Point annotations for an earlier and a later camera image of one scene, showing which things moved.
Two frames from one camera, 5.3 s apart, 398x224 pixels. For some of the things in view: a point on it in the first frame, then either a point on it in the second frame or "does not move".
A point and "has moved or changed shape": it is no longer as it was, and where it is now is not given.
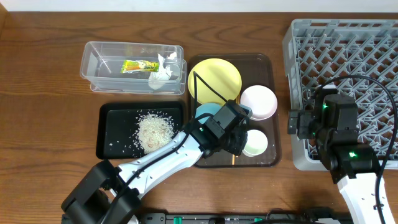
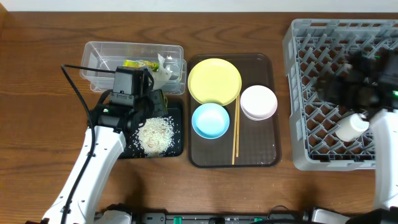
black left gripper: (237, 143) -> (158, 101)
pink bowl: (262, 101) does not move
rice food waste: (153, 129) does not move
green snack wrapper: (132, 66) does not move
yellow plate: (219, 75) does not move
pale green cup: (256, 144) has moved or changed shape
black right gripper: (306, 118) -> (333, 85)
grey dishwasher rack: (317, 51) does not move
